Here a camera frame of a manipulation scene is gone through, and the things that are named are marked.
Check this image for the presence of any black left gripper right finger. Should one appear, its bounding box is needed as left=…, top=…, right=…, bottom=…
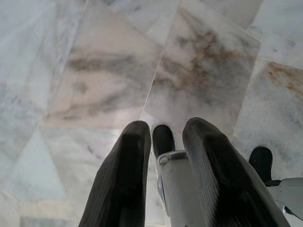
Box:
left=181, top=117, right=292, bottom=227

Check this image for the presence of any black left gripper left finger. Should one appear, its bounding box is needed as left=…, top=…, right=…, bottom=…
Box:
left=78, top=120, right=152, bottom=227

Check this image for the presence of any grey robot right leg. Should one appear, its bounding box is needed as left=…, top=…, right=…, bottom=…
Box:
left=248, top=146, right=303, bottom=227

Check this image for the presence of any grey robot leg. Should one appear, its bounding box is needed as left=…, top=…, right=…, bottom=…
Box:
left=248, top=146, right=303, bottom=227
left=152, top=124, right=205, bottom=227

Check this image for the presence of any grey robot left leg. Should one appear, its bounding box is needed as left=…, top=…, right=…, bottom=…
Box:
left=152, top=124, right=205, bottom=227

